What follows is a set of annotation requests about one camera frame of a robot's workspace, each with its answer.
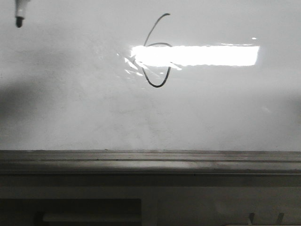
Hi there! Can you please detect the black and white whiteboard marker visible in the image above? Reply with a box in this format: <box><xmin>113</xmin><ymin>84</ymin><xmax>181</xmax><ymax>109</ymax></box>
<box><xmin>15</xmin><ymin>0</ymin><xmax>30</xmax><ymax>28</ymax></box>

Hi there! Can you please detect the white whiteboard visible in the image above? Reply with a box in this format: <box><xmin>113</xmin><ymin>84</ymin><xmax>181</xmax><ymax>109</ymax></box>
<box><xmin>0</xmin><ymin>0</ymin><xmax>301</xmax><ymax>151</ymax></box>

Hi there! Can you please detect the grey aluminium whiteboard tray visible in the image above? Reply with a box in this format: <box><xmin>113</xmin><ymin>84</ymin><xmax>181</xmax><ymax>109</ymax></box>
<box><xmin>0</xmin><ymin>150</ymin><xmax>301</xmax><ymax>174</ymax></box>

